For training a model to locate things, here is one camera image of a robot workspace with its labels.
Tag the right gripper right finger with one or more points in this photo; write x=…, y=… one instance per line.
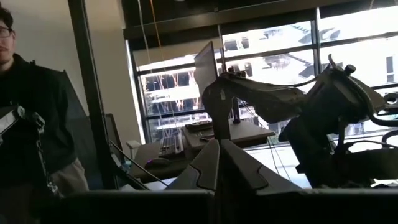
x=239, y=174

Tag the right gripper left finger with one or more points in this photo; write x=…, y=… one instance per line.
x=205, y=168

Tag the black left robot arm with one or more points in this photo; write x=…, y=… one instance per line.
x=264, y=96

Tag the black keyboard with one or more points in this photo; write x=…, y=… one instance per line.
x=170, y=145

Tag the grey desk top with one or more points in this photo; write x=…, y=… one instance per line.
x=248, y=132

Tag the black computer mouse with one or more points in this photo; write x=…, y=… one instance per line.
x=157, y=162

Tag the dark desk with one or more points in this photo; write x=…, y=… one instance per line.
x=140, y=155

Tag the computer monitor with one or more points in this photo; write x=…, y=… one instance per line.
x=205, y=71

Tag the person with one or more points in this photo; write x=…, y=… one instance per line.
x=31, y=109

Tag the black aluminium table frame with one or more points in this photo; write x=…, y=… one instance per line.
x=90, y=93

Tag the silver frame bracket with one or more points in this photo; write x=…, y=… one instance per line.
x=12, y=119

